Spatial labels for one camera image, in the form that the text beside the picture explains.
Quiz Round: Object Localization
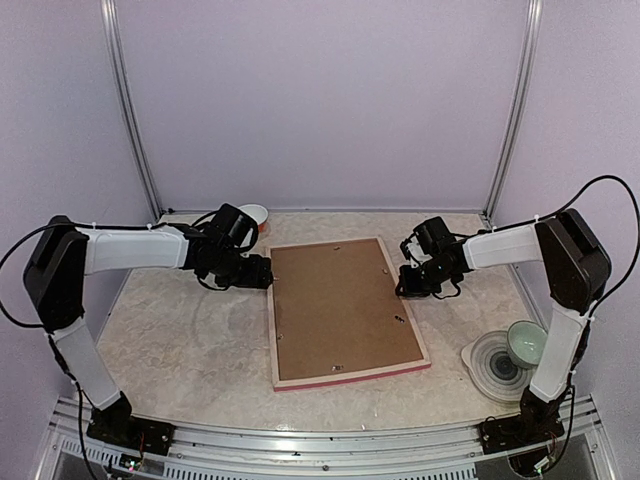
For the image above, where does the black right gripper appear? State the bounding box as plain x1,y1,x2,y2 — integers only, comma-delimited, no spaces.
395,258,454,298

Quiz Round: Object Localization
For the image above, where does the orange white bowl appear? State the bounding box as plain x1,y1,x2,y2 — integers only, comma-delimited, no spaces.
239,204,269,232

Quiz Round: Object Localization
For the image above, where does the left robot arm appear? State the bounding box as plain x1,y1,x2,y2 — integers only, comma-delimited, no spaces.
23,203,273,445

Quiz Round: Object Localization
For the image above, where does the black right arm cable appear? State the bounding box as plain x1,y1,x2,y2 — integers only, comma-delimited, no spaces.
399,174,640,451

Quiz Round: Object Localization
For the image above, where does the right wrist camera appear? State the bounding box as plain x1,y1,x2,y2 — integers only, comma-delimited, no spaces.
400,238,425,263

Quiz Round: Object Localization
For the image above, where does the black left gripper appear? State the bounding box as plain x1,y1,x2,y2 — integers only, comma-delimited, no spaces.
204,247,273,289

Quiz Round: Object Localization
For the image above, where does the aluminium corner post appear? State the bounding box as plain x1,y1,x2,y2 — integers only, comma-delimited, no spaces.
483,0,544,223
100,0,164,219

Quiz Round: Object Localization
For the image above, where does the left aluminium corner post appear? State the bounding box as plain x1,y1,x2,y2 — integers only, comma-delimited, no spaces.
100,0,164,219

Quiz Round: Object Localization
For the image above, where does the right aluminium corner post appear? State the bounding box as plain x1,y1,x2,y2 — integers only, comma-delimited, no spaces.
483,0,544,223

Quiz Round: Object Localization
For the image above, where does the white swirl plate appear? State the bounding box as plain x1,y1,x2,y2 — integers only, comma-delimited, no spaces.
461,330,537,404

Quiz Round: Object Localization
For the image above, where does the pink wooden picture frame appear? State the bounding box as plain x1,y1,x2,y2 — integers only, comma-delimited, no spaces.
264,234,432,393

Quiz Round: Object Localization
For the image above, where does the green ceramic bowl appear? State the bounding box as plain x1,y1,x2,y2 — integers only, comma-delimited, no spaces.
507,321,547,369

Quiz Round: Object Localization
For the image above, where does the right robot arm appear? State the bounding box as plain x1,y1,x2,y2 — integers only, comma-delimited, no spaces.
395,208,612,444

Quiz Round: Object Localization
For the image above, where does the aluminium front rail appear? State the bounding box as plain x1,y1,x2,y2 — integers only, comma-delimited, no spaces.
34,397,619,479

